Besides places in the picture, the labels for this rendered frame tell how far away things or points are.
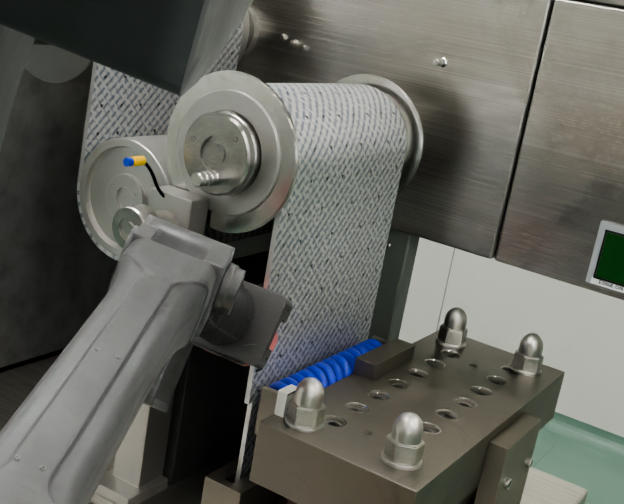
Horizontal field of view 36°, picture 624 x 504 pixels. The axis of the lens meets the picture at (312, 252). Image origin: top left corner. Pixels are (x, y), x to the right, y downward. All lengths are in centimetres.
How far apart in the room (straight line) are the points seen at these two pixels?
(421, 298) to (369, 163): 283
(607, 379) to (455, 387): 260
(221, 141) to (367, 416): 29
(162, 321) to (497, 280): 314
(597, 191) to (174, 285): 59
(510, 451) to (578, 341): 266
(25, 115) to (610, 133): 64
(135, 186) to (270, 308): 22
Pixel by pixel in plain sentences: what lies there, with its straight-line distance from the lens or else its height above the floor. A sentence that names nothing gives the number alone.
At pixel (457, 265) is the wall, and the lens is 373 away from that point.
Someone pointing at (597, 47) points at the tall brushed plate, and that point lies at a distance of 109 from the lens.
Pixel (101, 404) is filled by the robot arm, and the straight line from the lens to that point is 49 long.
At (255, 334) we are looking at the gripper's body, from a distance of 83.
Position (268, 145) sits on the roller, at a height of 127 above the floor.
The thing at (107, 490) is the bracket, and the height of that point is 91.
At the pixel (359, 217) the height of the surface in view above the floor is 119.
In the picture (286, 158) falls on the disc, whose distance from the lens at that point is 86.
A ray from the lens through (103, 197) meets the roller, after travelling 101.
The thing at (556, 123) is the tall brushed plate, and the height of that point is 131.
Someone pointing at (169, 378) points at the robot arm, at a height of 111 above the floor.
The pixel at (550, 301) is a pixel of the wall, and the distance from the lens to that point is 362.
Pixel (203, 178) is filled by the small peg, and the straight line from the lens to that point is 86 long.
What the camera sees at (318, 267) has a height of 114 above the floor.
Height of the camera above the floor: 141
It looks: 15 degrees down
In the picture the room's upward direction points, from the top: 10 degrees clockwise
